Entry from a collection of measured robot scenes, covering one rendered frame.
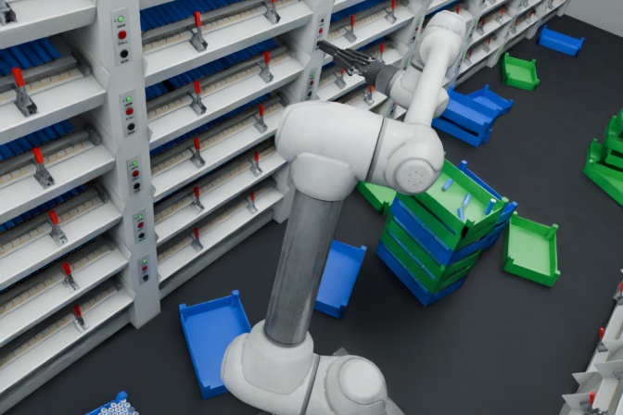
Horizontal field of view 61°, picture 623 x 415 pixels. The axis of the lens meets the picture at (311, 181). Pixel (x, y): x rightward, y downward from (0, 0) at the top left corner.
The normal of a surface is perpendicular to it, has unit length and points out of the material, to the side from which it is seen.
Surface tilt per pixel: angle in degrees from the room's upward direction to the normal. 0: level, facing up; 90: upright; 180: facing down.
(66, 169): 22
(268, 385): 68
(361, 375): 7
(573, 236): 0
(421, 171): 77
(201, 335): 0
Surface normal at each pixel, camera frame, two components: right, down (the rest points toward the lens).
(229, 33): 0.42, -0.50
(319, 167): -0.23, 0.43
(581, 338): 0.15, -0.73
